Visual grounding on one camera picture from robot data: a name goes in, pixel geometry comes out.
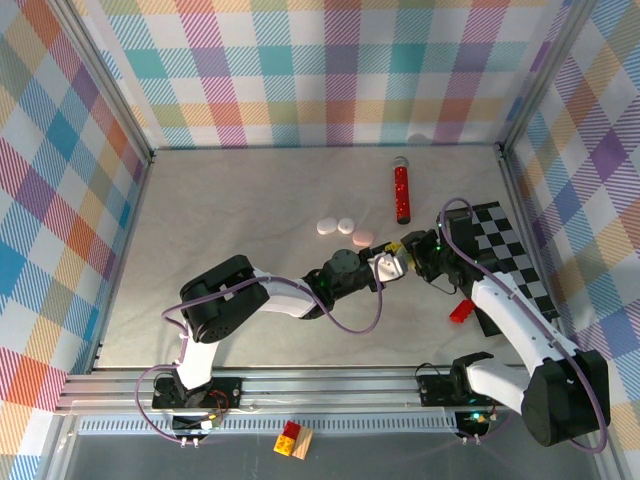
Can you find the white oval earbud case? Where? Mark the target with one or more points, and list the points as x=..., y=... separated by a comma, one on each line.
x=327, y=226

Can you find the pink earbud case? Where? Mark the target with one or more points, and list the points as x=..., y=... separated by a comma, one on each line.
x=363, y=238

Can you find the aluminium frame post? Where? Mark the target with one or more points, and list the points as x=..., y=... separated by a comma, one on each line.
x=545, y=75
x=107, y=80

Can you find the left black controller board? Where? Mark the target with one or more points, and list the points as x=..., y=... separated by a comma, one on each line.
x=190, y=424

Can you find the black controller board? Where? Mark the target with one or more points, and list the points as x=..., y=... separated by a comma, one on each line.
x=190, y=424
x=470, y=425

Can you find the white round earbud case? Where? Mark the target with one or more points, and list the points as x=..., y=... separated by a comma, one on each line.
x=345, y=225

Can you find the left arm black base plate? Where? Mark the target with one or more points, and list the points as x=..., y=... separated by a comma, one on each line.
x=225, y=395

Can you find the wooden block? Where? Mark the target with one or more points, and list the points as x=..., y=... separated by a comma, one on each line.
x=303, y=447

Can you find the long red building brick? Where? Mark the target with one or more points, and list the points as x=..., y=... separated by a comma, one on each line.
x=461, y=312

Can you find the black grey chessboard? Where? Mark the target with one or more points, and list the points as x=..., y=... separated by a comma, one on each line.
x=505, y=240

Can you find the right black controller board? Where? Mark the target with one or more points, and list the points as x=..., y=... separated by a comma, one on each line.
x=470, y=425

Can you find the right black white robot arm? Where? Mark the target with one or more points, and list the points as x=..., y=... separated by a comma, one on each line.
x=505, y=310

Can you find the long aluminium base rail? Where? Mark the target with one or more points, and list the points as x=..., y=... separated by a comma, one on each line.
x=325, y=387

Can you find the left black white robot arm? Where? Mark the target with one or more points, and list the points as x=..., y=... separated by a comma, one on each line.
x=220, y=300

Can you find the aluminium table side rail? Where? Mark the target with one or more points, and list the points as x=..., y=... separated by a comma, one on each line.
x=132, y=225
x=511, y=180

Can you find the red glitter toy microphone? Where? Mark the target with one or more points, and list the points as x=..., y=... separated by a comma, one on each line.
x=401, y=190

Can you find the yellow building brick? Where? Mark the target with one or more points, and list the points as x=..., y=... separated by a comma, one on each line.
x=284, y=445

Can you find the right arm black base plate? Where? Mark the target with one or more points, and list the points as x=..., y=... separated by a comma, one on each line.
x=435, y=392

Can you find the square red building brick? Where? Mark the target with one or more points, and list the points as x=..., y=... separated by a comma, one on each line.
x=291, y=430

